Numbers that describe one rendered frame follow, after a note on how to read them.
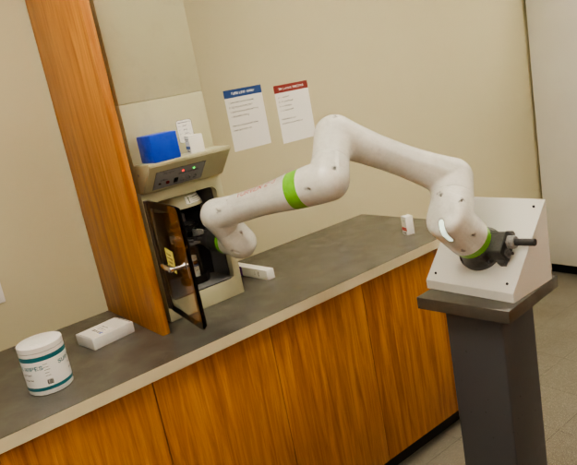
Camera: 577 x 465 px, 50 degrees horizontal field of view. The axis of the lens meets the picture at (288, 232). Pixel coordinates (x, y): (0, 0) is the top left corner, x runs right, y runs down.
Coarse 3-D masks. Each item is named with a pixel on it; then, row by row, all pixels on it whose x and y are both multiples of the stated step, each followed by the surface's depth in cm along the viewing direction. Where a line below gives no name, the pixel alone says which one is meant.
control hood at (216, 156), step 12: (192, 156) 206; (204, 156) 209; (216, 156) 213; (144, 168) 199; (156, 168) 199; (168, 168) 203; (204, 168) 215; (216, 168) 219; (144, 180) 202; (192, 180) 216; (144, 192) 205
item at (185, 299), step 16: (160, 208) 194; (176, 208) 182; (160, 224) 199; (176, 224) 184; (160, 240) 204; (176, 240) 189; (160, 256) 210; (176, 256) 194; (192, 272) 186; (176, 288) 203; (192, 288) 189; (176, 304) 209; (192, 304) 193; (192, 320) 198
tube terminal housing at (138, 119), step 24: (192, 96) 217; (120, 120) 203; (144, 120) 206; (168, 120) 212; (192, 120) 217; (168, 192) 214; (216, 192) 226; (144, 216) 210; (216, 288) 229; (240, 288) 236; (168, 312) 218
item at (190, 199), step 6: (192, 192) 224; (168, 198) 220; (174, 198) 220; (180, 198) 220; (186, 198) 221; (192, 198) 223; (198, 198) 226; (168, 204) 220; (174, 204) 220; (180, 204) 220; (186, 204) 221; (192, 204) 222
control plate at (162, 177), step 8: (176, 168) 205; (184, 168) 207; (192, 168) 210; (200, 168) 213; (160, 176) 203; (168, 176) 206; (176, 176) 209; (192, 176) 214; (200, 176) 217; (168, 184) 209
